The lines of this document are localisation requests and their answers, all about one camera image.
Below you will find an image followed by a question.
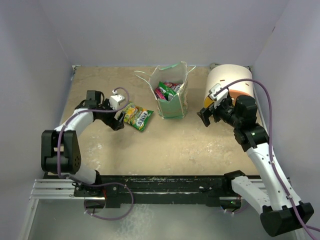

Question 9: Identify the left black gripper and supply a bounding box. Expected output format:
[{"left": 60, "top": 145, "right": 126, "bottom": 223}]
[{"left": 97, "top": 98, "right": 125, "bottom": 130}]

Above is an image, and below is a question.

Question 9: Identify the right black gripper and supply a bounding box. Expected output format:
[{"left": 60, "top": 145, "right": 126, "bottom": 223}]
[{"left": 197, "top": 96, "right": 242, "bottom": 128}]

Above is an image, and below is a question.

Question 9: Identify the yellow green Fox's candy bag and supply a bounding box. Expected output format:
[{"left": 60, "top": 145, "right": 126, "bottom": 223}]
[{"left": 123, "top": 102, "right": 154, "bottom": 132}]

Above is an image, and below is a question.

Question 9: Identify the white round drawer box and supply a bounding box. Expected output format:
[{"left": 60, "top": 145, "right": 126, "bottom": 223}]
[{"left": 203, "top": 64, "right": 254, "bottom": 108}]

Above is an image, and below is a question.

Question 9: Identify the green paper bag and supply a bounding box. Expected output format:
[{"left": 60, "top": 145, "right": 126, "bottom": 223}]
[{"left": 134, "top": 61, "right": 196, "bottom": 119}]

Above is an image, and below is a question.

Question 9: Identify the purple Fox's candy bag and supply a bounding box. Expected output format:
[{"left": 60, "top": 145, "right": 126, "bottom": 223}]
[{"left": 154, "top": 81, "right": 182, "bottom": 102}]

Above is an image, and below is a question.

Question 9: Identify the green snack packet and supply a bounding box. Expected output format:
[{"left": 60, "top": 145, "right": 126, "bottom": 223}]
[{"left": 158, "top": 81, "right": 177, "bottom": 102}]

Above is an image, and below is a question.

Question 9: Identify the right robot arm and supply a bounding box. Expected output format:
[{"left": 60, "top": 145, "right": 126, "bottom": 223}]
[{"left": 197, "top": 95, "right": 314, "bottom": 237}]

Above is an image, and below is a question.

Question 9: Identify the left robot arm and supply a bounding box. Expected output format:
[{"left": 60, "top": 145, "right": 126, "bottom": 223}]
[{"left": 41, "top": 88, "right": 130, "bottom": 196}]

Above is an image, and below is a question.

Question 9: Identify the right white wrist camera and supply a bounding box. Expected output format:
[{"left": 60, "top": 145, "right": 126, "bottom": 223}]
[{"left": 208, "top": 83, "right": 229, "bottom": 109}]

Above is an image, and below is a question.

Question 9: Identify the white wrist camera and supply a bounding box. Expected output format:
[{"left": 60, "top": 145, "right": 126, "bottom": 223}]
[
  {"left": 109, "top": 90, "right": 126, "bottom": 110},
  {"left": 208, "top": 83, "right": 229, "bottom": 109}
]

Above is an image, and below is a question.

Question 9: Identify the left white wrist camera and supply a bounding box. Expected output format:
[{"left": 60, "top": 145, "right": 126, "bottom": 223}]
[{"left": 109, "top": 90, "right": 126, "bottom": 110}]

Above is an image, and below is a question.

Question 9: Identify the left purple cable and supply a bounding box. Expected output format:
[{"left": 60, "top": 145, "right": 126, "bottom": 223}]
[{"left": 56, "top": 86, "right": 135, "bottom": 221}]

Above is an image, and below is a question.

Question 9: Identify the purple cable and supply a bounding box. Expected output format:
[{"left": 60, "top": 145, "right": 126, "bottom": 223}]
[
  {"left": 56, "top": 86, "right": 135, "bottom": 221},
  {"left": 214, "top": 78, "right": 320, "bottom": 240}
]

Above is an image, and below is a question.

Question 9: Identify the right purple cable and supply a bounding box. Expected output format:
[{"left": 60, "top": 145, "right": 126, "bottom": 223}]
[{"left": 214, "top": 78, "right": 320, "bottom": 240}]

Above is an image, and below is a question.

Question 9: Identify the black base frame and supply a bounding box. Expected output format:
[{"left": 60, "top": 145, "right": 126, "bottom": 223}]
[{"left": 71, "top": 175, "right": 243, "bottom": 211}]

